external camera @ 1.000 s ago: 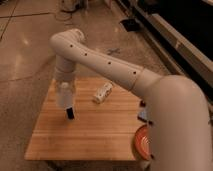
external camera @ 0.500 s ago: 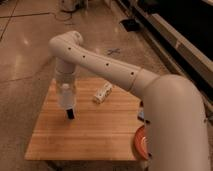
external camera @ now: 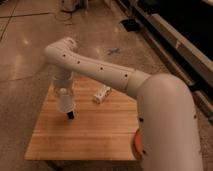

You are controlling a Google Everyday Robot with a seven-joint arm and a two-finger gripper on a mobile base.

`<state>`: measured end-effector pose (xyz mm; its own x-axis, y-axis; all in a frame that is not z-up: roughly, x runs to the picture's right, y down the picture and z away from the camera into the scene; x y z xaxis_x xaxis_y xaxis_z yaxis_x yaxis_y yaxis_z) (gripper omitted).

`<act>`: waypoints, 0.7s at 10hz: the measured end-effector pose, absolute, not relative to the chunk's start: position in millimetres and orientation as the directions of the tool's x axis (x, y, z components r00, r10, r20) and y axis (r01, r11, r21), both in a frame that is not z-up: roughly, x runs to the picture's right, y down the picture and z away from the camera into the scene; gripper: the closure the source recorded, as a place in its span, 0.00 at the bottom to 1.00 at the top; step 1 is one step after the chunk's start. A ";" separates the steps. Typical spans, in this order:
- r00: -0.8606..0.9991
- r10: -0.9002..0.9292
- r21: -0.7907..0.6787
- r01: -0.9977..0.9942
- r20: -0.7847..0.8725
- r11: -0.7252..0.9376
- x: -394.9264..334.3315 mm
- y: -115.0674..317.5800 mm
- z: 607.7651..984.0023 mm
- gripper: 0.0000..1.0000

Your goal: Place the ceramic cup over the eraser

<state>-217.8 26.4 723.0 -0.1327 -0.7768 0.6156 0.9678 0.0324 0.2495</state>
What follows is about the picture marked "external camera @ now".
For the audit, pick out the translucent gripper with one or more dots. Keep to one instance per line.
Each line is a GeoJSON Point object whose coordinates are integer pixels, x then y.
{"type": "Point", "coordinates": [63, 80]}

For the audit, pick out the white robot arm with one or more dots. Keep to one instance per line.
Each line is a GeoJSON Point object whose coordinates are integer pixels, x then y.
{"type": "Point", "coordinates": [166, 110]}

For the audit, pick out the black eraser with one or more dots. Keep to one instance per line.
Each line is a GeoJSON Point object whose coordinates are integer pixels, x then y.
{"type": "Point", "coordinates": [70, 115]}

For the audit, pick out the white plastic bottle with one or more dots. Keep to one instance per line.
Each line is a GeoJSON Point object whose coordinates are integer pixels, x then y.
{"type": "Point", "coordinates": [102, 94]}

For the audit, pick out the wooden table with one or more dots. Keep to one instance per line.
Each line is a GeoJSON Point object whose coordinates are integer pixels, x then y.
{"type": "Point", "coordinates": [97, 132]}

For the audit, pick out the orange patterned plate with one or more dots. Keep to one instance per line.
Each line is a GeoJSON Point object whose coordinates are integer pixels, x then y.
{"type": "Point", "coordinates": [137, 147]}

